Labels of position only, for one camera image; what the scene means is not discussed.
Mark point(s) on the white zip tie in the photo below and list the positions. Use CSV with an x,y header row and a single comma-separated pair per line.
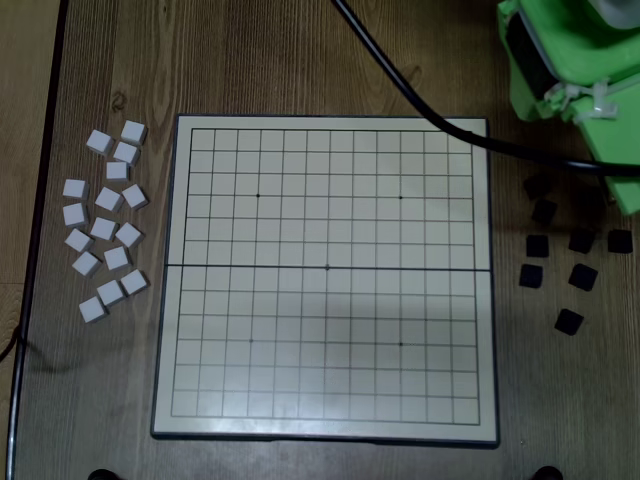
x,y
602,104
562,95

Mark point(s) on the white cube stone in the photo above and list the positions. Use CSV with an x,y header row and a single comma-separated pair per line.
x,y
75,214
103,228
78,240
129,235
99,142
116,258
75,188
93,309
117,171
133,132
134,282
126,152
135,196
86,263
110,292
109,199

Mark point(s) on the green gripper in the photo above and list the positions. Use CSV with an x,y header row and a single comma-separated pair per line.
x,y
616,147

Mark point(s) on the white gridded go board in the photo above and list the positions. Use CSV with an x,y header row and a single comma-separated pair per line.
x,y
325,225

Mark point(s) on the black round stand foot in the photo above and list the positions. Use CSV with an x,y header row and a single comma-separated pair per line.
x,y
547,474
102,475

